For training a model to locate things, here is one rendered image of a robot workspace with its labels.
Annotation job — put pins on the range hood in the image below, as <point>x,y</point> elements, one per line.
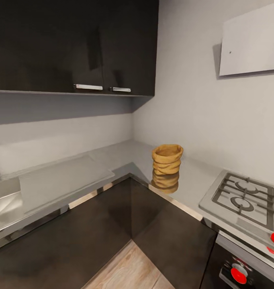
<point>248,42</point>

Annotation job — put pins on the oven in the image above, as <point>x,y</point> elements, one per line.
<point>232,267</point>

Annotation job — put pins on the cabinet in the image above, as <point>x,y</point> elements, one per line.
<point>78,47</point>

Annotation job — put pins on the burner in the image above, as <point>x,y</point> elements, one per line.
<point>245,203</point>

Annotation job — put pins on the popcorn bag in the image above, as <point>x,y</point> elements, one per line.
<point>166,159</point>

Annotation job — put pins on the drop in sink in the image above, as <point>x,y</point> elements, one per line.
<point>28,193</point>

